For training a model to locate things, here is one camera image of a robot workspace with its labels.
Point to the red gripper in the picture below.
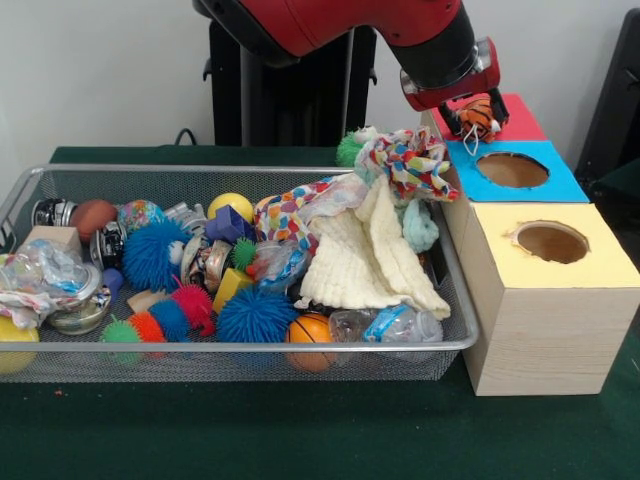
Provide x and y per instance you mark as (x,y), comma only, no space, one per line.
(450,95)

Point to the orange striped plush tiger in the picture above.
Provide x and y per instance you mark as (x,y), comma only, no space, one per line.
(475,117)

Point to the large colourful dotted cloth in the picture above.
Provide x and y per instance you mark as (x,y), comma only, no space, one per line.
(405,160)

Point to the mint quilted cloth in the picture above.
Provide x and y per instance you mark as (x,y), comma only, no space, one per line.
(417,225)

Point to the green spiky ball with eyes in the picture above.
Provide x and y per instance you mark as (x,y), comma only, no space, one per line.
(347,147)

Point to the cream quilted cloth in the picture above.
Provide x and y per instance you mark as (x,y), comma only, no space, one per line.
(370,260)

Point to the small colourful dotted cloth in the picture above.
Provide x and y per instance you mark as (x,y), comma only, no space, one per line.
(285,220)

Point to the wooden box with three holes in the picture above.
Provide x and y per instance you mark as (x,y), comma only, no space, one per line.
(550,340)

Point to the clear mesh bin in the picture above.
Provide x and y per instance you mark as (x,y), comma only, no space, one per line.
(250,360)

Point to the black chair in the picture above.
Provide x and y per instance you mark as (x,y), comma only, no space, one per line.
(615,100)

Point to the yellow ball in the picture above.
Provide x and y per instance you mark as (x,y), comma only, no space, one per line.
(230,202)

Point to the orange toy basketball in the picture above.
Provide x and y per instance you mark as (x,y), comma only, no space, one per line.
(310,327)

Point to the blue spiky ball with eyes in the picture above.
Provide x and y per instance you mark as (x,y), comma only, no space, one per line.
(150,255)

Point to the dark green table cloth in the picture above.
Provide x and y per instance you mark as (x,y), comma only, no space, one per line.
(300,430)

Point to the multicolour spiky caterpillar toy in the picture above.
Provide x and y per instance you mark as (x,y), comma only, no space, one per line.
(170,315)

